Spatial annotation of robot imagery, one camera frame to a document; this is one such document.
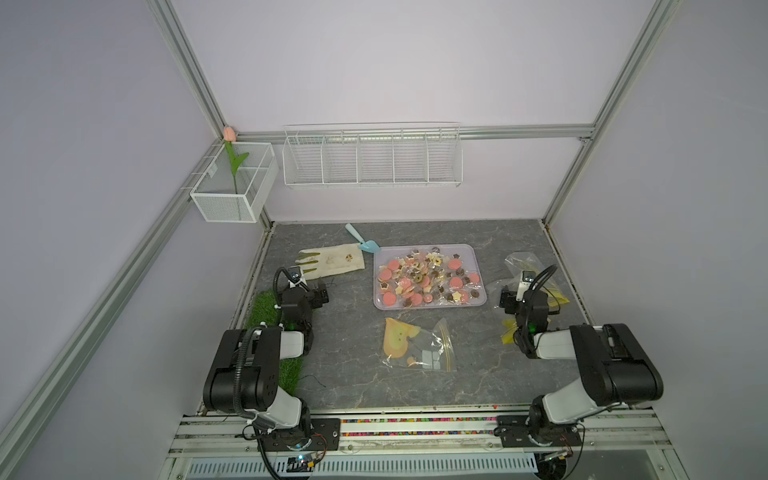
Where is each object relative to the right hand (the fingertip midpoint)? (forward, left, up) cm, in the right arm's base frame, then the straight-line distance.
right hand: (521, 286), depth 94 cm
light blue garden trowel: (+22, +50, -7) cm, 55 cm away
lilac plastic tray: (+18, +12, -7) cm, 23 cm away
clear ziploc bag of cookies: (+7, -4, +1) cm, 8 cm away
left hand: (+1, +68, +2) cm, 68 cm away
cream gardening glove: (+15, +67, -7) cm, 69 cm away
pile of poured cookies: (+7, +31, -5) cm, 32 cm away
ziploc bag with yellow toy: (-18, +33, -5) cm, 38 cm away
